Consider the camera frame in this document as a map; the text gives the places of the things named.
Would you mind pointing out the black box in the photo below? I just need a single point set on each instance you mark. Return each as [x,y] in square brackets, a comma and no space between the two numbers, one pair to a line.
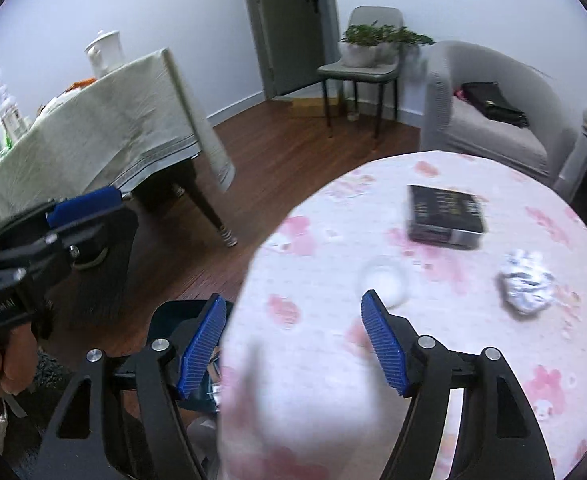
[443,215]

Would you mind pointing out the grey armchair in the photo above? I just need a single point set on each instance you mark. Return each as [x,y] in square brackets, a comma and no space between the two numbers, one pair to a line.
[473,130]

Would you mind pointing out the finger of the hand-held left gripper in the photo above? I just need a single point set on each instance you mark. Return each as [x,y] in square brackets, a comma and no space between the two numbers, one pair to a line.
[88,240]
[88,205]

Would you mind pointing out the dark bin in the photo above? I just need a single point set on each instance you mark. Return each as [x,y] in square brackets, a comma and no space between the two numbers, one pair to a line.
[173,325]

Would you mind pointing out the grey door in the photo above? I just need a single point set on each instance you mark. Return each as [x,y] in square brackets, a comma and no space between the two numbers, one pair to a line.
[288,35]

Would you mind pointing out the grey dining chair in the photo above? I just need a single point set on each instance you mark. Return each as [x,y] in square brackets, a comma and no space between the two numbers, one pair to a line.
[353,71]

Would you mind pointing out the pink cloth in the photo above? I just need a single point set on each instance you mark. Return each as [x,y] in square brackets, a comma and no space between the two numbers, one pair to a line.
[458,93]

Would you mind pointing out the beige tablecloth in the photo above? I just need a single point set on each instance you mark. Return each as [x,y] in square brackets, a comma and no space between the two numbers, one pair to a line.
[98,130]

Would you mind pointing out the person's left hand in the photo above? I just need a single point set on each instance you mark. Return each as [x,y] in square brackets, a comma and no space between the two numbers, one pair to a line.
[8,365]

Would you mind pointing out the potted plant white pot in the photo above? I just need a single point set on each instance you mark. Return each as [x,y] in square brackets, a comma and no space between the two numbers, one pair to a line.
[391,52]
[356,55]

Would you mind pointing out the white kettle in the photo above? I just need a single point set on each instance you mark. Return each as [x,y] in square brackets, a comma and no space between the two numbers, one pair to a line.
[106,55]

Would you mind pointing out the flat cardboard piece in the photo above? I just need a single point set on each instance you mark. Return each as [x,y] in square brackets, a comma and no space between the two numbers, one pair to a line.
[308,108]

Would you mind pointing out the black handbag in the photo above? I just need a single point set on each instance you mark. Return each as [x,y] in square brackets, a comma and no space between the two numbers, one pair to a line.
[493,102]

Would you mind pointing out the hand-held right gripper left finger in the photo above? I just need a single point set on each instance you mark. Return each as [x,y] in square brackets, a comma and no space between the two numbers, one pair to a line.
[201,350]

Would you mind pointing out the orange packet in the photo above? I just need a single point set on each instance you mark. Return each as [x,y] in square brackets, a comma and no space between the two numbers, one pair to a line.
[82,83]

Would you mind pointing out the pink printed tablecloth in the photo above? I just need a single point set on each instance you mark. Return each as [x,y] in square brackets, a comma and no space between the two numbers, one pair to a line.
[323,410]

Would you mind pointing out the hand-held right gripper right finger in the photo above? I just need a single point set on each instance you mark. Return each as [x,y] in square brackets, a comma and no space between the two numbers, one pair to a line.
[386,345]

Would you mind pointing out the dark wooden table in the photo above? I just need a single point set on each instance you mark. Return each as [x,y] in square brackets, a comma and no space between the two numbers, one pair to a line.
[208,215]

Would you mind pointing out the clear plastic bottle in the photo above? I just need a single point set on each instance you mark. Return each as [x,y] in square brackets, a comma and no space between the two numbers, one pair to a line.
[8,120]

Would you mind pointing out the foil ball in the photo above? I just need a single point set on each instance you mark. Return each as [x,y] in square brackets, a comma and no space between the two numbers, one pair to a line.
[526,282]

